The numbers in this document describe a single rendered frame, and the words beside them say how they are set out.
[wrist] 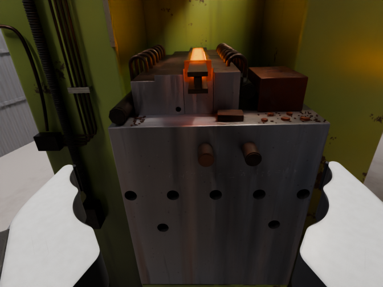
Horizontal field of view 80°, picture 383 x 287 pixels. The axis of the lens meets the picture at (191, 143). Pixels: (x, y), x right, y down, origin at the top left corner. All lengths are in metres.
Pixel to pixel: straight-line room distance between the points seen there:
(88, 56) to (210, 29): 0.45
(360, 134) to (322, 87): 0.18
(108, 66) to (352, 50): 0.56
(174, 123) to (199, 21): 0.56
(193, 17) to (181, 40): 0.08
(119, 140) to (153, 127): 0.07
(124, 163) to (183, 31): 0.58
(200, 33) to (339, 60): 0.47
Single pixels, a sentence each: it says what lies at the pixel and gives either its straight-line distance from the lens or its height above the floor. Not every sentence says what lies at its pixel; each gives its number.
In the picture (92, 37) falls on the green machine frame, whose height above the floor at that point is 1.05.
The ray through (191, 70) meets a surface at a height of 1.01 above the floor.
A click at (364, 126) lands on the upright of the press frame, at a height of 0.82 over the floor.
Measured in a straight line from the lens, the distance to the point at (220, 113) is 0.41.
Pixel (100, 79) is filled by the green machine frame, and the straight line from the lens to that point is 0.62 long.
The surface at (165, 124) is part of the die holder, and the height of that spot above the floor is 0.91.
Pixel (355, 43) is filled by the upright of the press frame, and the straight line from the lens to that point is 0.66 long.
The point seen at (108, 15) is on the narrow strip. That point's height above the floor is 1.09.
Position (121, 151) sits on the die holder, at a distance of 0.44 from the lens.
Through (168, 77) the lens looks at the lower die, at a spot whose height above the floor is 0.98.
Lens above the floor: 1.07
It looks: 27 degrees down
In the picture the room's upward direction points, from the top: 2 degrees counter-clockwise
